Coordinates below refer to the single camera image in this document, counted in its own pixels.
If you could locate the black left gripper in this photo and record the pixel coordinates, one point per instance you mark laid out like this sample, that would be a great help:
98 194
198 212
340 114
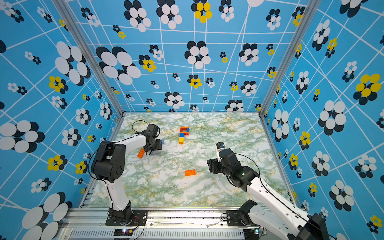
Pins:
159 145

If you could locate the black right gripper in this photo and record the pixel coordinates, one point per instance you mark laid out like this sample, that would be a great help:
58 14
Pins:
213 165

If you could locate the orange lego brick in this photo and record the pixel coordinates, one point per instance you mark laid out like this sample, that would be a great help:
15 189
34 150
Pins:
141 153

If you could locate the orange long lego plate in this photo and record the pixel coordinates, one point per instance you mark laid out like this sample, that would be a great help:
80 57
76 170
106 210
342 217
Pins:
190 173

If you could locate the yellow lego brick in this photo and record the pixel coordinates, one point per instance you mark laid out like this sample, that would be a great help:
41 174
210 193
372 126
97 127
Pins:
181 140

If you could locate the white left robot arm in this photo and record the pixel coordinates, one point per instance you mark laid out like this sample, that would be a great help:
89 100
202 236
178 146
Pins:
109 164

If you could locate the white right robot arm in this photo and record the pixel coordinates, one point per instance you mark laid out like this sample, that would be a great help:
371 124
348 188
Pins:
282 218

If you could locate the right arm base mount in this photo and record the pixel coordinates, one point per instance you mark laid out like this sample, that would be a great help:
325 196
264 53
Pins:
236 218

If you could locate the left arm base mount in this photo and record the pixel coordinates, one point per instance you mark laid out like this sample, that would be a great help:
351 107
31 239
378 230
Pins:
129 218

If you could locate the aluminium front rail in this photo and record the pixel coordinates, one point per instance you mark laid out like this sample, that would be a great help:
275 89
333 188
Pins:
174 224

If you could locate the left aluminium corner post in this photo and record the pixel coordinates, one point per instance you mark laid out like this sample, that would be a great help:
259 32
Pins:
77 34

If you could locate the aluminium corner post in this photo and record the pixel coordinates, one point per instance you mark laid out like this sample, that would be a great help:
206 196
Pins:
77 34
289 54

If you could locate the right aluminium corner post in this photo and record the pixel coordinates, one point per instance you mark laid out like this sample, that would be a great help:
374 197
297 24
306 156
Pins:
289 54

